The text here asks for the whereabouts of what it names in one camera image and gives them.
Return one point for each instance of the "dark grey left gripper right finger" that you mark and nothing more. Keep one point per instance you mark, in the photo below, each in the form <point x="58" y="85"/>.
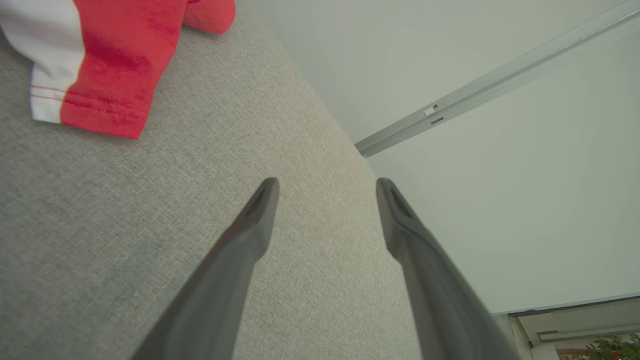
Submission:
<point x="430" y="280"/>

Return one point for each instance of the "red and white sports jersey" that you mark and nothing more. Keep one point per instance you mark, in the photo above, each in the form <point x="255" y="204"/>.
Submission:
<point x="120" y="55"/>

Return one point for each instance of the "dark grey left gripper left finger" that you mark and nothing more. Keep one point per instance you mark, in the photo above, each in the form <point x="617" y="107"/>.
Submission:
<point x="235" y="265"/>

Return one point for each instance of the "grey fabric sofa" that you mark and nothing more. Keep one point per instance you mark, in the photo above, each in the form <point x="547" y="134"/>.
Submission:
<point x="150" y="225"/>

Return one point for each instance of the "green leafy plant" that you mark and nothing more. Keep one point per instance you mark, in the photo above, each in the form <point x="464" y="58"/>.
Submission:
<point x="617" y="347"/>

